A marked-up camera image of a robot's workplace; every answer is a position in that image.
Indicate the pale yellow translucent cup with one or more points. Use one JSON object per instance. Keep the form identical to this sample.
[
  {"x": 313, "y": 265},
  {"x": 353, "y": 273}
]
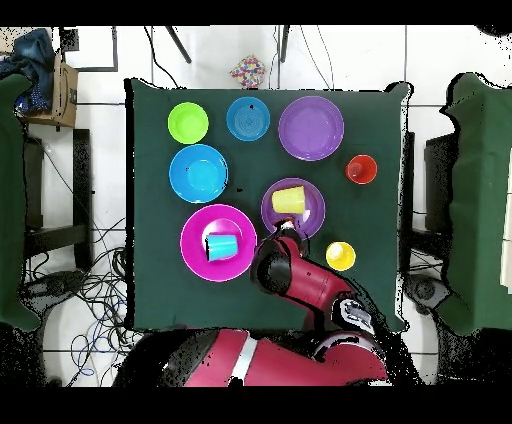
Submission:
[{"x": 288, "y": 200}]

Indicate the purple bowl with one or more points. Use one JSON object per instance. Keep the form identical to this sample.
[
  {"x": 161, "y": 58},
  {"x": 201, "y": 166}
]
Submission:
[
  {"x": 316, "y": 204},
  {"x": 311, "y": 128}
]

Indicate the blue cup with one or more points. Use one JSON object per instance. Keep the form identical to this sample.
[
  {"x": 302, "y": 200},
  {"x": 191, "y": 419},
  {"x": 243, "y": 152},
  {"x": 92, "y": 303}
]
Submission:
[{"x": 222, "y": 247}]

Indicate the small blue patterned bowl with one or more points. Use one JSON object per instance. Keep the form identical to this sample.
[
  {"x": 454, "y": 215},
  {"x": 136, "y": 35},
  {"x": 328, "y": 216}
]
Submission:
[{"x": 248, "y": 118}]

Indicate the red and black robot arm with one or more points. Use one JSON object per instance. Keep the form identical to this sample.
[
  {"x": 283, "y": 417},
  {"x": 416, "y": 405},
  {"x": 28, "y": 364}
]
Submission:
[{"x": 308, "y": 280}]

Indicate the orange cup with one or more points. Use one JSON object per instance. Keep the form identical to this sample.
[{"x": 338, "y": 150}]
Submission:
[{"x": 361, "y": 170}]

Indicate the pink bowl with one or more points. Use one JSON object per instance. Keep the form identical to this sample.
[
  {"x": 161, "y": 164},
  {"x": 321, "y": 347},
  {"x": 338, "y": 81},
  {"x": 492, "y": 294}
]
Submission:
[{"x": 194, "y": 244}]

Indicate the large blue bowl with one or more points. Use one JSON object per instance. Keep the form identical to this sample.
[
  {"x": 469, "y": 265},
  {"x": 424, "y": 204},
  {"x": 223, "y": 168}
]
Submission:
[{"x": 198, "y": 174}]

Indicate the green bowl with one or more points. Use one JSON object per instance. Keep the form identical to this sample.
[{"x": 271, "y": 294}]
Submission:
[{"x": 188, "y": 123}]

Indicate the dark green table cloth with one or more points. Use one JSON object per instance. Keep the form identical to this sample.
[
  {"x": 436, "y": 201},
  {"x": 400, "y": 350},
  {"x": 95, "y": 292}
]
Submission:
[{"x": 160, "y": 296}]

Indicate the colourful patterned box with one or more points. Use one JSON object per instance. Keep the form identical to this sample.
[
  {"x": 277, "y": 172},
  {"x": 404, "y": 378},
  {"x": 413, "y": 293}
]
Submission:
[{"x": 248, "y": 72}]

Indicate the black tripod leg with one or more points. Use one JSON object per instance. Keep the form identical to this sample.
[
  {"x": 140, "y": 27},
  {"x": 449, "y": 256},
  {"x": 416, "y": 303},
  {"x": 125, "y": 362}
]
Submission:
[
  {"x": 284, "y": 44},
  {"x": 178, "y": 44}
]

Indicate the green cloth side table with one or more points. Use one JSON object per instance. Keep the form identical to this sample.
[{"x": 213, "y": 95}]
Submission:
[
  {"x": 12, "y": 200},
  {"x": 480, "y": 200}
]

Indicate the cardboard box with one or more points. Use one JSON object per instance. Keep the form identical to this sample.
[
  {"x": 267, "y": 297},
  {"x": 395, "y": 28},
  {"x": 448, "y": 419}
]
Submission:
[{"x": 66, "y": 96}]

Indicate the blue cloth bundle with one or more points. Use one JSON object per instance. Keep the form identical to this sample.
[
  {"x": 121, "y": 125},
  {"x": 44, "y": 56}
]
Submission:
[{"x": 32, "y": 52}]

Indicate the black pedestal leg with caster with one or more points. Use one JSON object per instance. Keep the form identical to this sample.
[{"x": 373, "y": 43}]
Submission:
[
  {"x": 56, "y": 284},
  {"x": 426, "y": 290}
]

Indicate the black stool frame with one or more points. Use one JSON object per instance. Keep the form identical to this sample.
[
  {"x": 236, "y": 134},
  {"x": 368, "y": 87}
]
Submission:
[{"x": 82, "y": 180}]

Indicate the black floor frame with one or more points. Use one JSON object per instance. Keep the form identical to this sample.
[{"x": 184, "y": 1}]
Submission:
[{"x": 114, "y": 48}]

